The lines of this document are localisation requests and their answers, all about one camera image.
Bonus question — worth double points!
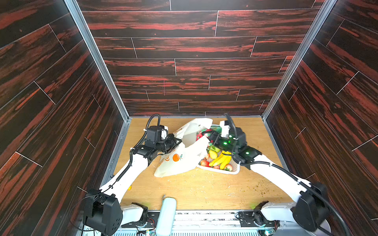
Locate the red fake dragon fruit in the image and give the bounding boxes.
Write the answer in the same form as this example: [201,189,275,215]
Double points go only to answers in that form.
[196,129,212,140]

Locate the white fruit-print plastic bag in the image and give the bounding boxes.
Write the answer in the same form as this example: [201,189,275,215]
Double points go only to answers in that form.
[154,118,213,178]

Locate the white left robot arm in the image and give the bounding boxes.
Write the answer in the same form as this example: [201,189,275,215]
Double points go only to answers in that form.
[83,134,182,236]

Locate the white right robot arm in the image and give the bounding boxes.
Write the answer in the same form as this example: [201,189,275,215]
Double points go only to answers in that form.
[203,128,351,236]

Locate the yellow fake banana bunch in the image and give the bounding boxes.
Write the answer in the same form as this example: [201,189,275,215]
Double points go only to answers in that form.
[209,150,232,170]

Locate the white plastic perforated basket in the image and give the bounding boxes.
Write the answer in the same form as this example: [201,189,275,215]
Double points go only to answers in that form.
[197,125,240,175]

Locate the pale green cylinder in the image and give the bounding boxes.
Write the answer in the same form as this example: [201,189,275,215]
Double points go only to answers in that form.
[156,197,177,236]

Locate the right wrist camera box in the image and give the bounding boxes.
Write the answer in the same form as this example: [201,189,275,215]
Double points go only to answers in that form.
[220,121,230,138]

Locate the metal base rail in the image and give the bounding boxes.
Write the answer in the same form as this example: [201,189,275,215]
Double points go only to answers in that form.
[114,209,299,236]

